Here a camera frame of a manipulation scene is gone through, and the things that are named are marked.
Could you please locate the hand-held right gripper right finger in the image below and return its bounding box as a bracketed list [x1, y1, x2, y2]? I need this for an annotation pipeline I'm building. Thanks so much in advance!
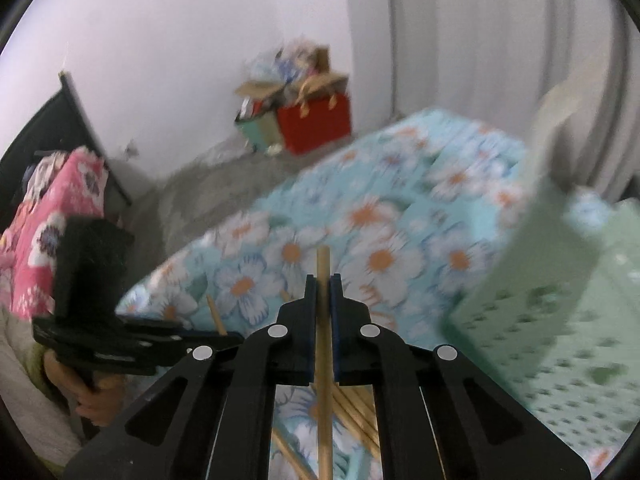
[330, 275, 591, 480]

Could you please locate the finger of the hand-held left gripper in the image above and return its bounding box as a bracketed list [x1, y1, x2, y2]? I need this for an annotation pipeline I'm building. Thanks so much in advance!
[117, 316, 246, 374]

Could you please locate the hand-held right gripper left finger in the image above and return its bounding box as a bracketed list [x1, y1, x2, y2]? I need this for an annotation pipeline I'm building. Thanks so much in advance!
[65, 276, 319, 480]

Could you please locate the slender bamboo chopstick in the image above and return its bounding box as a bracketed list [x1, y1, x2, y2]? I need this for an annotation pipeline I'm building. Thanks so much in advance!
[206, 294, 229, 337]
[315, 246, 334, 480]

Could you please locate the green perforated utensil holder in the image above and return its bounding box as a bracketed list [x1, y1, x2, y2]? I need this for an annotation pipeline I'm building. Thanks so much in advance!
[444, 160, 640, 466]

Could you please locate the cream plastic rice spoon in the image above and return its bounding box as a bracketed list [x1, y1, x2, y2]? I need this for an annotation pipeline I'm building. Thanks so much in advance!
[529, 81, 587, 182]

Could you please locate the person's left hand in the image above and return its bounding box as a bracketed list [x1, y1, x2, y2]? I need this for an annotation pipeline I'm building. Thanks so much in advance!
[44, 355, 125, 427]

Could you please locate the pink floral blanket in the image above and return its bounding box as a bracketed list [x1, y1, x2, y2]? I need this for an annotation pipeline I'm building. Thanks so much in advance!
[0, 147, 110, 322]

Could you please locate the light blue floral tablecloth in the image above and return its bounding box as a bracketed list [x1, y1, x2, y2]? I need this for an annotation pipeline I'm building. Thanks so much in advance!
[117, 107, 640, 480]

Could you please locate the white cloth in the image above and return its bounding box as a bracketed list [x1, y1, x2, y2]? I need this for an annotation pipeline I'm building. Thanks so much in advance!
[0, 305, 84, 472]

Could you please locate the dark bed headboard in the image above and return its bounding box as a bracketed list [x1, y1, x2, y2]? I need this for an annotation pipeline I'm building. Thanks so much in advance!
[0, 71, 134, 211]

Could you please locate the green box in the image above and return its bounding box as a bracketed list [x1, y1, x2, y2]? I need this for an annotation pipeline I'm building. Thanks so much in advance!
[235, 110, 282, 155]

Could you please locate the red gift bag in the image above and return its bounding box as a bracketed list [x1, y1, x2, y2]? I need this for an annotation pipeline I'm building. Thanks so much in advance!
[277, 91, 353, 156]

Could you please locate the brown cardboard box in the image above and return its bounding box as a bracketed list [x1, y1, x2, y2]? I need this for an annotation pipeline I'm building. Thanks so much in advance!
[235, 47, 351, 111]

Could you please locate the grey curtain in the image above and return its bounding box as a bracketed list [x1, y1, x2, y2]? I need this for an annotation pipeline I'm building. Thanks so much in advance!
[349, 0, 640, 202]

